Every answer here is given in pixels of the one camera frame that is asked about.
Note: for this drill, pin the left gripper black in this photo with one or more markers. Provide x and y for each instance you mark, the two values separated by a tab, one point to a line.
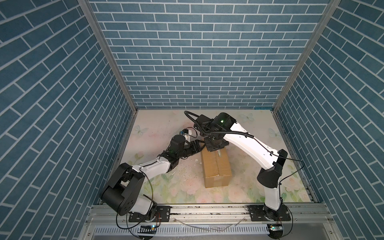
196	145

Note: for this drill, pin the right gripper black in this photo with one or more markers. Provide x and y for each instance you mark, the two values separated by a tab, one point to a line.
222	144

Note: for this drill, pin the brown cardboard express box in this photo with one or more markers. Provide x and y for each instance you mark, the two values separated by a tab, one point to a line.
217	171

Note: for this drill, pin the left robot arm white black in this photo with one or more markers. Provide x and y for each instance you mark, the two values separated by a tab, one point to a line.
122	190

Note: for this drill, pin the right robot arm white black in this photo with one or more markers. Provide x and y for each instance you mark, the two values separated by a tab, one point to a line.
224	128

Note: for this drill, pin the left controller board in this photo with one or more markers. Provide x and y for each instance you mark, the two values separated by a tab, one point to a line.
147	232

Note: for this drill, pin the controller board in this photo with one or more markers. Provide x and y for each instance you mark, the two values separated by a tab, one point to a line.
276	231
147	232

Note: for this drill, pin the right controller board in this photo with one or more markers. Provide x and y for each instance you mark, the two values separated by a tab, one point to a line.
276	231

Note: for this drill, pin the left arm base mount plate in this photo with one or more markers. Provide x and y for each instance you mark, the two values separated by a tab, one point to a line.
160	213

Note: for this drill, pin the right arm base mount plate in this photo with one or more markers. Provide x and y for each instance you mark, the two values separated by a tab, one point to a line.
268	213

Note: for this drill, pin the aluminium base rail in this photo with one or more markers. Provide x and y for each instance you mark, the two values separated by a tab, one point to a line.
301	213

